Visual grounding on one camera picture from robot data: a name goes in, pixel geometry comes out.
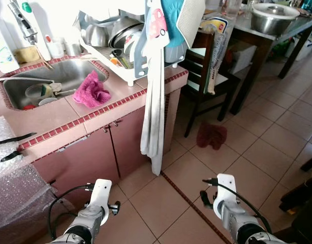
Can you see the short black tape strip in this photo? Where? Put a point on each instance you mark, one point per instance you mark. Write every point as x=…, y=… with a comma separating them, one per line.
x=11, y=156

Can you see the large steel pot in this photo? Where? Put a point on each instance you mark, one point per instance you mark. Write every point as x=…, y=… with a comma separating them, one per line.
x=273, y=20

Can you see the yellow sponge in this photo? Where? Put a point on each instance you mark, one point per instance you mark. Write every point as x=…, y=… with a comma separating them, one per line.
x=26, y=55

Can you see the magenta cloth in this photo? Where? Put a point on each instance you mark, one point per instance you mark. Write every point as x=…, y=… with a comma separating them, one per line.
x=91, y=91

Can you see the small steel cup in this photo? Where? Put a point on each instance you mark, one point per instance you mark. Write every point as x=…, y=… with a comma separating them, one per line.
x=73, y=48

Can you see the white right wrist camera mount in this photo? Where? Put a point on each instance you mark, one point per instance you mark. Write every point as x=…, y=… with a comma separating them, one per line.
x=226, y=188

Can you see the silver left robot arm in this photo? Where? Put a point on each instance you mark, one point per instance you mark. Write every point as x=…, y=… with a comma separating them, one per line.
x=87, y=221

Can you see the chrome faucet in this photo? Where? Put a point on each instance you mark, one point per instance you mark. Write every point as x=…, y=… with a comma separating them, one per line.
x=24, y=25

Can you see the dark red cloth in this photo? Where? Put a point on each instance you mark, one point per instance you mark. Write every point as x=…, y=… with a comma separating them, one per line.
x=212, y=136

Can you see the clear container with sponge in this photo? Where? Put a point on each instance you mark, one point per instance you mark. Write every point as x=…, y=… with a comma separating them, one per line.
x=39, y=92

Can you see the white dish rack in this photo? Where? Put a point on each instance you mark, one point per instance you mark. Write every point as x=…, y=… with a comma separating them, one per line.
x=120, y=73

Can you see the dark wooden table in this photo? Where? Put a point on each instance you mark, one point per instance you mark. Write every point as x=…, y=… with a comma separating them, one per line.
x=252, y=71

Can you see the stainless steel sink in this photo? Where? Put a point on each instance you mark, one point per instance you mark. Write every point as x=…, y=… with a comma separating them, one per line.
x=59, y=73

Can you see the white perforated mat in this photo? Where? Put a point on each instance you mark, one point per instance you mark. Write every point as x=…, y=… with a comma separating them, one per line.
x=192, y=18

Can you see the small steel bowl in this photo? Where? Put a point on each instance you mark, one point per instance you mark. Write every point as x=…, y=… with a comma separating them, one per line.
x=96, y=35

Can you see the large steel bowl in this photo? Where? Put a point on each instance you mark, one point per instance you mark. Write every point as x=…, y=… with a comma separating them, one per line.
x=124, y=30

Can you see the pink kitchen cabinet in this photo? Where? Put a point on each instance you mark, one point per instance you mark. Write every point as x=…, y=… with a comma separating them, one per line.
x=85, y=157

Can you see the white detergent bottle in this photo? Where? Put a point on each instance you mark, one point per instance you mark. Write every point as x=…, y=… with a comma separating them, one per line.
x=3, y=51

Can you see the white plastic cup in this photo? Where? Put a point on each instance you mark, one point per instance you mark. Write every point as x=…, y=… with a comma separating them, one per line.
x=55, y=49

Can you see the dark wooden chair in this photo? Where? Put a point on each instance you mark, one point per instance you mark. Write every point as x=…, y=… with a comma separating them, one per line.
x=206, y=51

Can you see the teal cloth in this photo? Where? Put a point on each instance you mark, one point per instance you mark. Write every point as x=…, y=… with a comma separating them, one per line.
x=174, y=20

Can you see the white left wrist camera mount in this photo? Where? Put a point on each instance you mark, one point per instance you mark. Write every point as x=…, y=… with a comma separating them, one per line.
x=101, y=193

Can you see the printed plastic bag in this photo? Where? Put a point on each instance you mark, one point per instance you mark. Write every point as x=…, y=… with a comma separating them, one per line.
x=217, y=46

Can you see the long white hanging towel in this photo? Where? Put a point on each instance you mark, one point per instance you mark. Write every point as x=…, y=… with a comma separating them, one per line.
x=153, y=117

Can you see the dark furniture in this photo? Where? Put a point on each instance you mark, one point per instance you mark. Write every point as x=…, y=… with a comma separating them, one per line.
x=303, y=203

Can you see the long black tape strip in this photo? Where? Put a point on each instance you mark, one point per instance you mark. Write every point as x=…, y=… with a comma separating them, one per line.
x=13, y=140

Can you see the bubble wrap sheet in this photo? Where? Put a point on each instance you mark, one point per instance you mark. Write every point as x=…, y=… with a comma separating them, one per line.
x=13, y=198

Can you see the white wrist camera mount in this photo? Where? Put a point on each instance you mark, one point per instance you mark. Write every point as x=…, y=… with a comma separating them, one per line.
x=226, y=188
x=101, y=193

